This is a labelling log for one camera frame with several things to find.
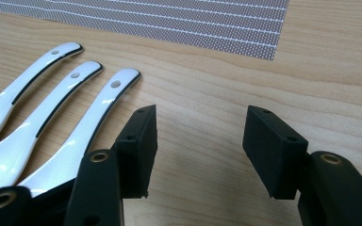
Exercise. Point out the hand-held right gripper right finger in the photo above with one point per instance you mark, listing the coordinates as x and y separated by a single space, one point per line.
273 157

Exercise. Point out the grey woven placemat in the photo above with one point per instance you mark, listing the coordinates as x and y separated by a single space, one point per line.
182 22

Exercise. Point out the white ceramic spoon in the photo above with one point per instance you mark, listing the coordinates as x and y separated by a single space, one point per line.
85 132
28 132
9 91

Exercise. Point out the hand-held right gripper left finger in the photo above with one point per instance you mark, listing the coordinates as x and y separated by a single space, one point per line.
138 150

